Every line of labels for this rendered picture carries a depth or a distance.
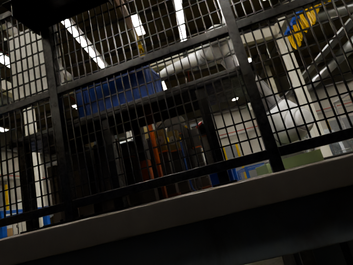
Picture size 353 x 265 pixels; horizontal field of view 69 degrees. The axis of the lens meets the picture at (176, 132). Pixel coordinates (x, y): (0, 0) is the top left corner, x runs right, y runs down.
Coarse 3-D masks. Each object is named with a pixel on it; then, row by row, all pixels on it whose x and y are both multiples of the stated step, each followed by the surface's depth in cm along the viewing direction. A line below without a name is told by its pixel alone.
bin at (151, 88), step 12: (144, 72) 87; (96, 84) 93; (120, 84) 89; (132, 84) 88; (156, 84) 94; (84, 96) 94; (120, 96) 89; (144, 96) 85; (96, 108) 91; (108, 108) 90
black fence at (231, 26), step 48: (240, 0) 79; (288, 0) 75; (336, 0) 72; (48, 48) 93; (192, 48) 81; (240, 48) 75; (288, 48) 73; (48, 96) 90; (96, 96) 86; (336, 96) 68; (0, 144) 93; (48, 144) 87; (96, 144) 83; (240, 144) 71; (288, 144) 68; (48, 192) 84
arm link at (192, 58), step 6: (192, 54) 155; (186, 60) 153; (192, 60) 153; (168, 66) 155; (174, 66) 153; (180, 66) 153; (186, 66) 153; (192, 66) 154; (162, 72) 156; (168, 72) 154
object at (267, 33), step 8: (288, 16) 463; (280, 24) 493; (256, 32) 520; (264, 32) 518; (280, 32) 509; (88, 40) 402; (248, 40) 518; (256, 40) 519; (184, 56) 512; (152, 64) 530; (160, 64) 528; (168, 64) 527; (0, 88) 469; (8, 88) 488; (8, 96) 502
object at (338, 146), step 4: (324, 132) 1448; (328, 132) 1386; (336, 144) 1393; (340, 144) 1361; (332, 148) 1447; (336, 148) 1400; (340, 148) 1369; (344, 148) 1353; (336, 152) 1395; (340, 152) 1365
